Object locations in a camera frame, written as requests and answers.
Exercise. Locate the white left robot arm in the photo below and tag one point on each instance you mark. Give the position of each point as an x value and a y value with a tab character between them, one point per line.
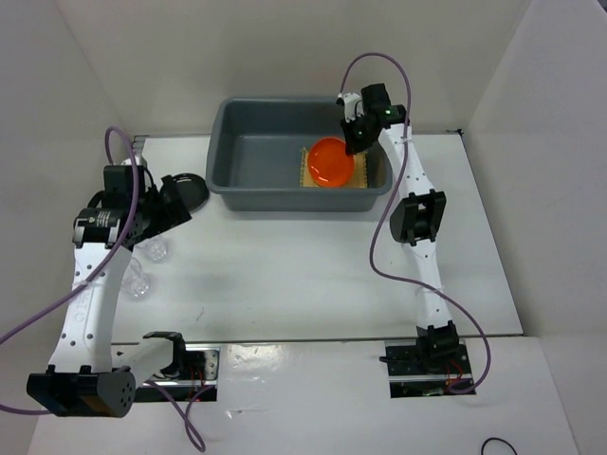
83	377

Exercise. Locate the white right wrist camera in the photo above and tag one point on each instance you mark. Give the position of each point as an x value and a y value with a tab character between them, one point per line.
352	105

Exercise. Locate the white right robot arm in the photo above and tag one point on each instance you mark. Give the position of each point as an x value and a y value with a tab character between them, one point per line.
414	222

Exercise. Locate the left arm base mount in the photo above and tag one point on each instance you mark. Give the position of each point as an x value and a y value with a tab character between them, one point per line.
196	378

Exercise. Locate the clear plastic cup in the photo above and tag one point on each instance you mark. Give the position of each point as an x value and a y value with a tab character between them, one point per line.
156	249
135	283

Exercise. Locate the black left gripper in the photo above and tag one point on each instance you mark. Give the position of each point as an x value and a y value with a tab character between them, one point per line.
172	213

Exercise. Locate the orange plastic plate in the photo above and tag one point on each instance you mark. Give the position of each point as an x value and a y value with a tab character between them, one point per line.
328	164

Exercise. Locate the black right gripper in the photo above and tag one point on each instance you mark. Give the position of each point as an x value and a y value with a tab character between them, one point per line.
353	146

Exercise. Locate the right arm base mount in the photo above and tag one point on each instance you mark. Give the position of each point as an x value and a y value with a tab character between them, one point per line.
411	376

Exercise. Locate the clear plastic cup near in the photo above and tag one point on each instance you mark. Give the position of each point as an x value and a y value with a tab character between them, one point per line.
135	283

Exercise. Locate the grey plastic bin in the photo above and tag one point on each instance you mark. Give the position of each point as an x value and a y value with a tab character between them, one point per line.
256	151

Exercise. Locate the clear plastic cup far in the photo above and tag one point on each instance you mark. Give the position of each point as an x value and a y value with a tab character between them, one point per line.
156	249

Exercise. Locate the black bowl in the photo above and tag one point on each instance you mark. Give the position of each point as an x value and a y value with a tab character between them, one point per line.
192	189

